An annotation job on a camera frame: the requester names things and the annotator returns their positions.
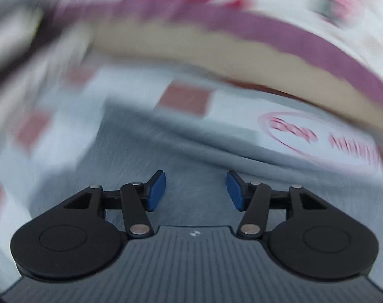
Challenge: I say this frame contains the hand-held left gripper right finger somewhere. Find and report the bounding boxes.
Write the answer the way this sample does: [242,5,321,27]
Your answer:
[226,170,329,240]

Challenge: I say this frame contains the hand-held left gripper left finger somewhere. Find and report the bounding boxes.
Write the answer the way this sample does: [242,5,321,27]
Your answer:
[64,170,166,238]

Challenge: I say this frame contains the grey garment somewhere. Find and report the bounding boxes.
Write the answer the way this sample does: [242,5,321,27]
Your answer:
[28,99,383,291]

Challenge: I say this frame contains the red checked cloth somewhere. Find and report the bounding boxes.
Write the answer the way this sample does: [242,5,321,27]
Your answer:
[0,54,383,291]

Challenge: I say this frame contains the cardboard box with purple tape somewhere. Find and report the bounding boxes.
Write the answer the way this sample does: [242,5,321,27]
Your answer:
[91,22,383,133]

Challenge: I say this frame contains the white folded garment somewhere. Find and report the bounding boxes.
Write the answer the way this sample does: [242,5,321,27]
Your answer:
[9,25,97,108]

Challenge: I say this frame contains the printed blanket with purple ruffle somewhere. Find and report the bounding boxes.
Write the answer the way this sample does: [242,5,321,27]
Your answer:
[43,0,383,108]

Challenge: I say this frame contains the dark brown folded garment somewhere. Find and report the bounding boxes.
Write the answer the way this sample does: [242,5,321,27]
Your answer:
[0,0,97,83]

